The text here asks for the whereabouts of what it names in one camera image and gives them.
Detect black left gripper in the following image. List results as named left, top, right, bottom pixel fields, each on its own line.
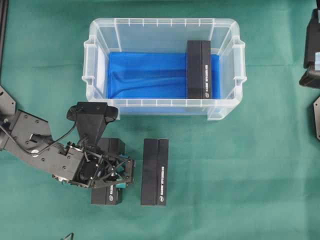
left=52, top=144, right=136, bottom=189

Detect black realsense box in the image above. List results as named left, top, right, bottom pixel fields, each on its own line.
left=90, top=137, right=125, bottom=206
left=140, top=138, right=169, bottom=207
left=186, top=40, right=212, bottom=100

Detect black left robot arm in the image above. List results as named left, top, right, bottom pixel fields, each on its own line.
left=0, top=102, right=135, bottom=189

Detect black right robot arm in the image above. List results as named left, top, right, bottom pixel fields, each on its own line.
left=299, top=8, right=320, bottom=89

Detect clear plastic storage case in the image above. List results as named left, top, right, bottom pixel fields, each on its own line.
left=82, top=18, right=247, bottom=121

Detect blue cloth liner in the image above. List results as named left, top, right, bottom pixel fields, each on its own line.
left=106, top=51, right=222, bottom=113

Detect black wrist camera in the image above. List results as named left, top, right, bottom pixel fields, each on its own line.
left=66, top=102, right=119, bottom=146

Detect black camera tip bottom edge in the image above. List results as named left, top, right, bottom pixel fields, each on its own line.
left=60, top=232, right=74, bottom=240

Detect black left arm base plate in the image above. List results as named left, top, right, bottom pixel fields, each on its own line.
left=0, top=86, right=11, bottom=115

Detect black aluminium frame rail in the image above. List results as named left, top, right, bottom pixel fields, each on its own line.
left=0, top=0, right=9, bottom=70

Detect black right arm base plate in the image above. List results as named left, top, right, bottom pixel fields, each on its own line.
left=313, top=97, right=320, bottom=141

